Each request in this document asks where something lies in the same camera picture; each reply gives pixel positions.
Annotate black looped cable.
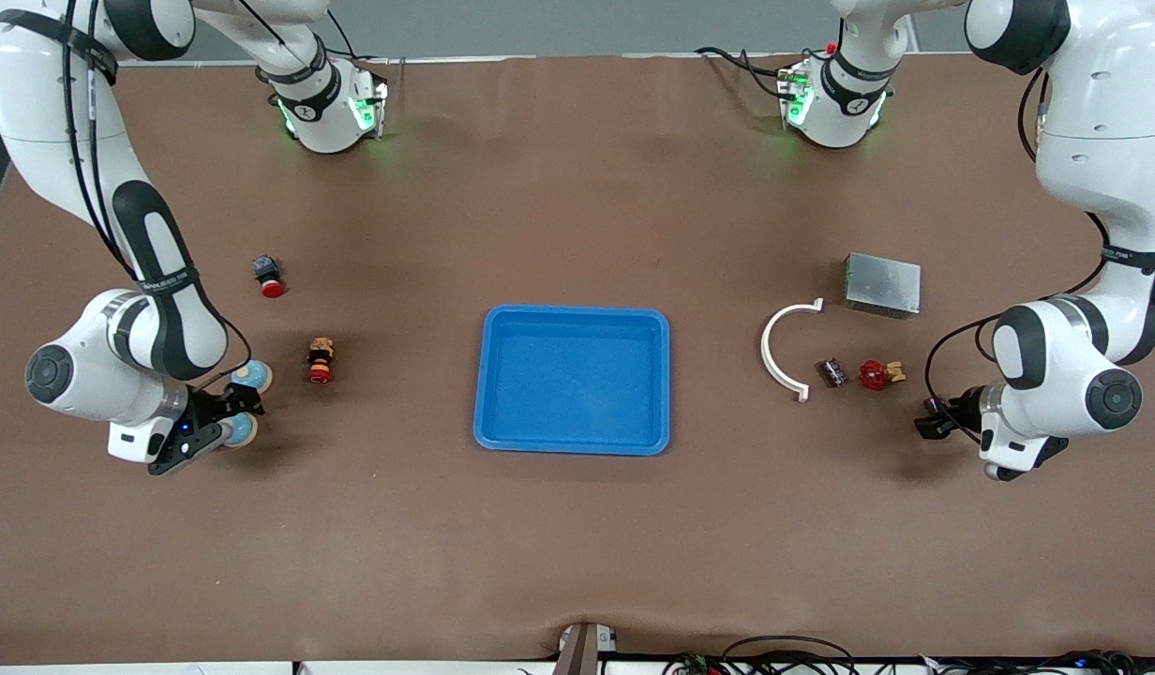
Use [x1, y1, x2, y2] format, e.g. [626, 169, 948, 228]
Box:
[723, 635, 857, 675]

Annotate blue plastic tray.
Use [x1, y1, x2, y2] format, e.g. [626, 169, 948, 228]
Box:
[472, 305, 672, 458]

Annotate brown table cover mat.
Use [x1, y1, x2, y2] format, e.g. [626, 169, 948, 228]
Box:
[0, 52, 1155, 667]

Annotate black left arm base cables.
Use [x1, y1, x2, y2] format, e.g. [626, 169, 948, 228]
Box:
[695, 45, 803, 99]

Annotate grey metal box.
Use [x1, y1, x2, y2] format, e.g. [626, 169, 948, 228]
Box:
[843, 252, 923, 321]

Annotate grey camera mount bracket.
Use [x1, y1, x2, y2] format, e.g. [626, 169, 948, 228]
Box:
[552, 622, 620, 675]

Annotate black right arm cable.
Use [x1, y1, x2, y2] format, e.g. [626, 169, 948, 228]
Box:
[60, 0, 255, 390]

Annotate white curved plastic bracket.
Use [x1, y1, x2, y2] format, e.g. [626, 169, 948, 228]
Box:
[760, 297, 825, 403]

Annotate black cable bundle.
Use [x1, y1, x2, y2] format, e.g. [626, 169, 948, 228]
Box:
[924, 649, 1155, 675]

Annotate red valve with brass fitting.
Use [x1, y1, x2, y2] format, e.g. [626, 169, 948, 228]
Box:
[857, 359, 908, 392]

